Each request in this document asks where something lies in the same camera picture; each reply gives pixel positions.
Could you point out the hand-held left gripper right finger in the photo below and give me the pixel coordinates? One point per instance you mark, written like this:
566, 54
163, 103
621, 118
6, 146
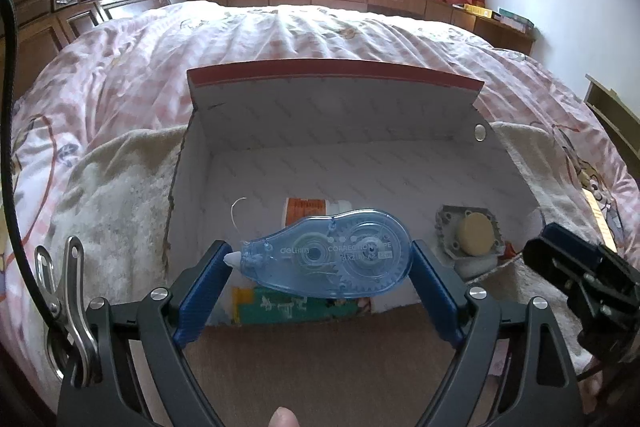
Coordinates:
437, 294

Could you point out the red cardboard box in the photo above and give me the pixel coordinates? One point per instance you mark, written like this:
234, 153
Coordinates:
350, 117

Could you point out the dark wooden headboard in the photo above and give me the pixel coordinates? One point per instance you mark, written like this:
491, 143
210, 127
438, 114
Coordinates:
50, 22

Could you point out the pink printed quilt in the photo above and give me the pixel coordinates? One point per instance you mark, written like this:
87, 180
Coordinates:
300, 37

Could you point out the metal spring clip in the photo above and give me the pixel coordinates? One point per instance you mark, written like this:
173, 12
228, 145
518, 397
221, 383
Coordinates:
75, 302

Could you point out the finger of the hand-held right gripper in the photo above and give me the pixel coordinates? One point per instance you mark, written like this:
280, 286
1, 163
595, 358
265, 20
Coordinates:
570, 239
550, 259

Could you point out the person's left hand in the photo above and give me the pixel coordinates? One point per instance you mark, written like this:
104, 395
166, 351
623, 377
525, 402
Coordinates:
285, 419

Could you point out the stack of books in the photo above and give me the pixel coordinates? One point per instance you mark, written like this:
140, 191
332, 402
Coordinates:
517, 19

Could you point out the beige towel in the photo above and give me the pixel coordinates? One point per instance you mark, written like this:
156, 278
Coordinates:
110, 197

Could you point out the white jar with orange label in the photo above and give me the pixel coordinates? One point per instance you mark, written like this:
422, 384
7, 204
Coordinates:
310, 209

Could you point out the grey plastic plate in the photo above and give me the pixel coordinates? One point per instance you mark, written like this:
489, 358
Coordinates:
445, 227

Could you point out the yellow flat box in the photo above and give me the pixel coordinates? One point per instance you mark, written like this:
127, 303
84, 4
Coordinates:
480, 9

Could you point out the beige oval soap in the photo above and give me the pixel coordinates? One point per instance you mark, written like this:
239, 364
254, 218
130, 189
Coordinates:
475, 234

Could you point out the blue correction tape dispenser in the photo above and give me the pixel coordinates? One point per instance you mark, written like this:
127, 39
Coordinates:
350, 257

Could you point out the white plastic case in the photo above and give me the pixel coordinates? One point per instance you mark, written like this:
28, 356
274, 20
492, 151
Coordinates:
477, 267

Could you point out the green tube with yellow cap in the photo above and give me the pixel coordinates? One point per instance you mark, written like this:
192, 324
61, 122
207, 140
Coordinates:
280, 309

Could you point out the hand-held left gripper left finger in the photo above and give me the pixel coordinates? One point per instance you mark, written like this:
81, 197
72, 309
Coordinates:
202, 297

